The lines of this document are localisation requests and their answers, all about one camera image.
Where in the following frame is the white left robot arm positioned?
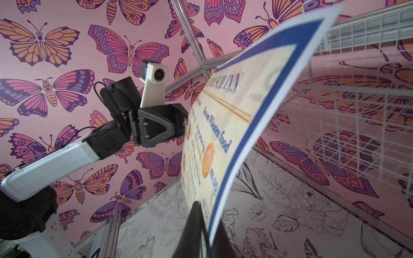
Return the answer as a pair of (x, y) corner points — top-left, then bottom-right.
(1, 77), (188, 258)

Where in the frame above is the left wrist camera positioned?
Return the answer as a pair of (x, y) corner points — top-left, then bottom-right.
(140, 60), (168, 108)

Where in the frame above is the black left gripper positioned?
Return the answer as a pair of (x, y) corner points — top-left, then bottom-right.
(129, 104), (188, 148)

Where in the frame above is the dim sum menu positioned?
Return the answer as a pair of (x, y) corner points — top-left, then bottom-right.
(181, 4), (343, 254)

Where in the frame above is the aluminium cage frame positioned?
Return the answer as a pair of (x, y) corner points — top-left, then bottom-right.
(76, 1), (413, 238)

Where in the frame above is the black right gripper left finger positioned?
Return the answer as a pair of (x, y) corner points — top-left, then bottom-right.
(172, 201), (210, 258)

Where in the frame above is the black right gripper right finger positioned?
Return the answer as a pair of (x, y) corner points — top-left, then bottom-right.
(211, 220), (237, 258)

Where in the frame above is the white wire rack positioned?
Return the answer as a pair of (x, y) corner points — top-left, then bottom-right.
(273, 1), (413, 202)

